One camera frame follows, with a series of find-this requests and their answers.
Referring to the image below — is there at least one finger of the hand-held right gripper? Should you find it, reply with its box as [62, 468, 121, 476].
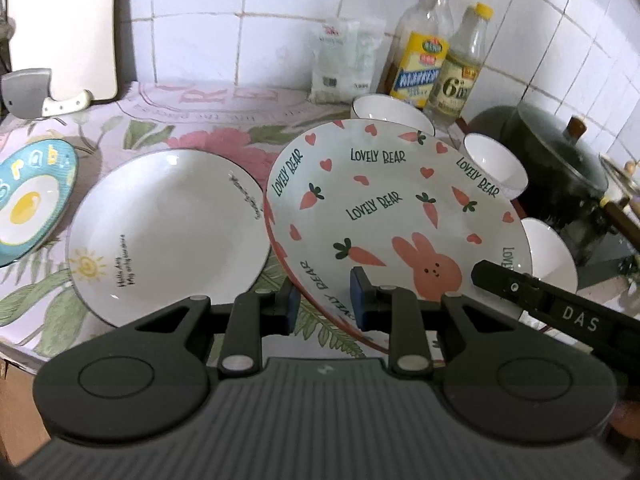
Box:
[471, 259, 640, 361]

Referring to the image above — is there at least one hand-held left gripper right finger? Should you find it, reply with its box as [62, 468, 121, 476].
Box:
[350, 266, 507, 380]

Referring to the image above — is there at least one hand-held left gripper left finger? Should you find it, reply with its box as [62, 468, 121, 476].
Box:
[131, 280, 302, 379]

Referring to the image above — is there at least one white bowl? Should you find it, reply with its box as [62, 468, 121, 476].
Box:
[460, 132, 530, 201]
[350, 94, 437, 136]
[517, 217, 580, 332]

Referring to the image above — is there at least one rabbit and carrot print plate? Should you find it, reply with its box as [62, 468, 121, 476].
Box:
[263, 119, 533, 356]

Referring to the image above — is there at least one blue fried egg print plate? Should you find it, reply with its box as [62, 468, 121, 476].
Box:
[0, 138, 79, 268]

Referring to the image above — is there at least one black stove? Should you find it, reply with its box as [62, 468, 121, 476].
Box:
[515, 195, 640, 311]

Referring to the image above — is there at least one black cooking pot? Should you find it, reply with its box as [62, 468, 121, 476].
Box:
[470, 104, 617, 267]

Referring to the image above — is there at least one white plate with sun drawing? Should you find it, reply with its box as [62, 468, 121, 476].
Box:
[65, 149, 273, 328]

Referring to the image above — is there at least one glass pot lid wooden knob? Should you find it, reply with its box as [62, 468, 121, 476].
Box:
[517, 102, 612, 202]

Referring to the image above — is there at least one floral tablecloth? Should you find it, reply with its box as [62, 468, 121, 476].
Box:
[0, 80, 551, 363]

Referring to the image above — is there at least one white salt bag red logo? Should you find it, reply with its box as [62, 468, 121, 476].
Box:
[308, 19, 357, 106]

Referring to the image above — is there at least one clear vinegar bottle yellow cap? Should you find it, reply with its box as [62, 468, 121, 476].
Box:
[424, 2, 493, 128]

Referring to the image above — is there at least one oil bottle with yellow label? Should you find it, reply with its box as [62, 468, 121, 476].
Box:
[380, 0, 455, 108]

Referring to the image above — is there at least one white salt bag green print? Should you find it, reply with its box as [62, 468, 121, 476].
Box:
[347, 17, 387, 97]

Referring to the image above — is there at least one brown wooden cabinet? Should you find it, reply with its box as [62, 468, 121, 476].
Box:
[0, 345, 46, 411]

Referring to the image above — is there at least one white cutting board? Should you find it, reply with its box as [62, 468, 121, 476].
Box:
[5, 0, 119, 103]

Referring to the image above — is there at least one wooden utensil handle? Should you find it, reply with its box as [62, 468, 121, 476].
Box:
[597, 195, 640, 250]

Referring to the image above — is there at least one cleaver with white handle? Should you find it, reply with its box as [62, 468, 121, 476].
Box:
[1, 67, 95, 120]

